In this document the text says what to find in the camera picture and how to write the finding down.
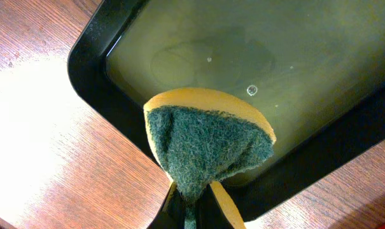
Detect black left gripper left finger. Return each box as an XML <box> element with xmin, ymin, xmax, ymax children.
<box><xmin>147</xmin><ymin>183</ymin><xmax>186</xmax><ymax>229</ymax></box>

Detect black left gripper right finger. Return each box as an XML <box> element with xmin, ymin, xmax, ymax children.
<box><xmin>195</xmin><ymin>185</ymin><xmax>233</xmax><ymax>229</ymax></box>

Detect yellow green scrub sponge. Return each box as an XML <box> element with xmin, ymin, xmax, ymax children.
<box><xmin>143</xmin><ymin>88</ymin><xmax>276</xmax><ymax>228</ymax></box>

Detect black soapy water tray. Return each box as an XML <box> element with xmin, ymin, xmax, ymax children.
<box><xmin>67</xmin><ymin>0</ymin><xmax>385</xmax><ymax>221</ymax></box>

